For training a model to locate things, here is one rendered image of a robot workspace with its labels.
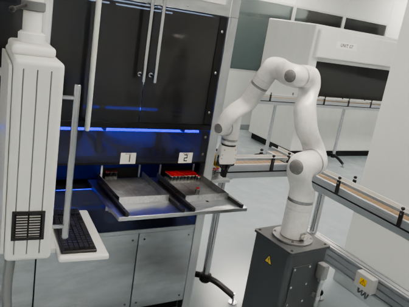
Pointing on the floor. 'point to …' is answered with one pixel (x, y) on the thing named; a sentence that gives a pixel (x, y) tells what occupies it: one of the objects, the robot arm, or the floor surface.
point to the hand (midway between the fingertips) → (223, 172)
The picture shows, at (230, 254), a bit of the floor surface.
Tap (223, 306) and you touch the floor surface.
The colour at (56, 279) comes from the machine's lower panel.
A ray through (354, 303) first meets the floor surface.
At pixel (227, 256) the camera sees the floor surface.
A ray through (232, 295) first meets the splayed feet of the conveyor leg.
